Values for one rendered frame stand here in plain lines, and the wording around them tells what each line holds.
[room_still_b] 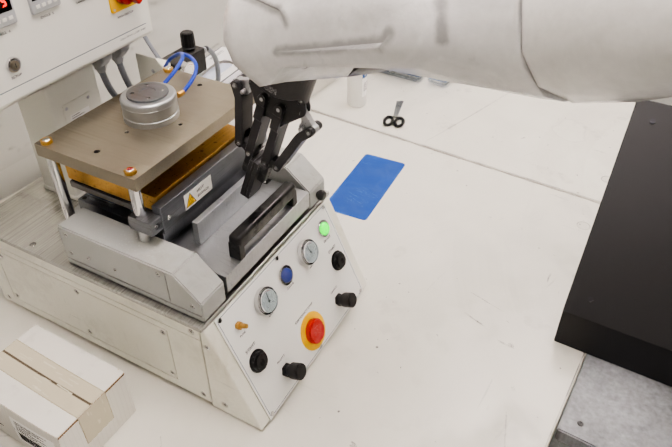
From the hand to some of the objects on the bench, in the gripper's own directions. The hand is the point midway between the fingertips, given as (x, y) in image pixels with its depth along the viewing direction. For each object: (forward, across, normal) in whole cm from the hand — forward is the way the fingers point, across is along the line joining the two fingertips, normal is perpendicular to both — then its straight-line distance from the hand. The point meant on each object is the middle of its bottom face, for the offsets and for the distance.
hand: (255, 174), depth 90 cm
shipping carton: (+35, -6, -29) cm, 46 cm away
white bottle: (+37, -12, +76) cm, 85 cm away
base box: (+35, -5, +2) cm, 36 cm away
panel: (+25, +20, 0) cm, 32 cm away
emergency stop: (+24, +19, 0) cm, 31 cm away
